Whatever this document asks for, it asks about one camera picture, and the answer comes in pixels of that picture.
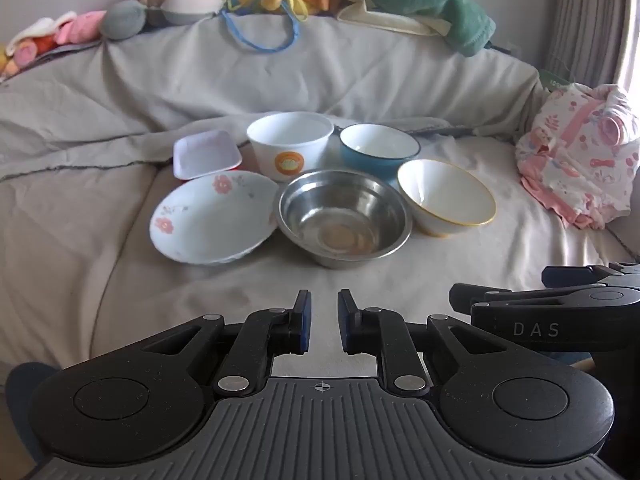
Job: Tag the white and orange plush toy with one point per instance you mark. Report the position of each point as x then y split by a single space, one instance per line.
27 45

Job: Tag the green tag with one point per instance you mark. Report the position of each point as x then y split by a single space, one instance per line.
552 81

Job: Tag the grey sofa cover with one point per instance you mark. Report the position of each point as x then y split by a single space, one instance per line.
150 85

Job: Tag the white and red rectangular tray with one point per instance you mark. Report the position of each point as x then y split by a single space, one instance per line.
205 155

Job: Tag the white bowl with yellow rim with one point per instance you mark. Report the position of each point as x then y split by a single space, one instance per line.
440 195

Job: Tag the blue enamel bowl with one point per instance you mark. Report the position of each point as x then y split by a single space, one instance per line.
360 160

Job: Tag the stainless steel bowl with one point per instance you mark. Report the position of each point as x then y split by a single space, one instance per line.
345 220

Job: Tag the cream cloth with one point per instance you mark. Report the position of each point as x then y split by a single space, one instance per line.
385 20

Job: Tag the grey curtain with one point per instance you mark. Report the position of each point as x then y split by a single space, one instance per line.
590 10

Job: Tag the grey round plush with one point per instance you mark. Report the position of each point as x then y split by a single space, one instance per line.
124 20

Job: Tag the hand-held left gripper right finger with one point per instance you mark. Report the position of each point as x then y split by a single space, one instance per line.
345 322

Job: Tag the white floral plate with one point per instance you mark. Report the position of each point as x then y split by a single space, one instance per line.
210 220

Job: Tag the pink printed clothing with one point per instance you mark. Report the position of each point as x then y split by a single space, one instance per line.
575 160

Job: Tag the white paper bowl orange print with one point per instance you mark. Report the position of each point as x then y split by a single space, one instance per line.
290 145

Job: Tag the pink plush toy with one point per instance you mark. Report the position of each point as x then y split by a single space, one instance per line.
82 27

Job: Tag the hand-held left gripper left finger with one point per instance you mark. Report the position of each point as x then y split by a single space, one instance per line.
305 322

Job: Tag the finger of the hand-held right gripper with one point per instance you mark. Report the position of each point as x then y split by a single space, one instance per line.
575 275
500 292

